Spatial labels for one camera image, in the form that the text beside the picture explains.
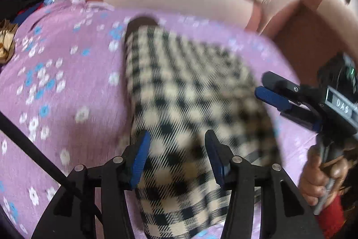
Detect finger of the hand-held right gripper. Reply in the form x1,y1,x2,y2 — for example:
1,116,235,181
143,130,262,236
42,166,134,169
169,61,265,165
254,86,322,133
261,71,311,105

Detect person's red sleeved right forearm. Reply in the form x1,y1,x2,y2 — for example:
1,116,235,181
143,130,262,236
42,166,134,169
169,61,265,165
319,194,347,239

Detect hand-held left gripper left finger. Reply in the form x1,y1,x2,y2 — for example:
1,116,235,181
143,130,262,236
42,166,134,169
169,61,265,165
31,129,151,239

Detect black and cream checkered garment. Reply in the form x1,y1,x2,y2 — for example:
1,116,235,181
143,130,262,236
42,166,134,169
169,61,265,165
123,16,283,239

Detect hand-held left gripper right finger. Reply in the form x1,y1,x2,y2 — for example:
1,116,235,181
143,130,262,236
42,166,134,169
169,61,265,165
204,129,325,239

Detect person's right hand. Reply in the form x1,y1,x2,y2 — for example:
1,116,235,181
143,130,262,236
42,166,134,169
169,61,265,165
298,144,350,206

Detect purple floral bed sheet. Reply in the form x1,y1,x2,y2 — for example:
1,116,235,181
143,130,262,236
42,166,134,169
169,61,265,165
0,0,322,239

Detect black cable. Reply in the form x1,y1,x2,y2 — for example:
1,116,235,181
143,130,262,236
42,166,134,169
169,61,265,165
0,112,102,228

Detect tan and brown patterned cloth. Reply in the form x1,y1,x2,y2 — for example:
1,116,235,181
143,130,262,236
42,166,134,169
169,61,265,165
0,19,19,64

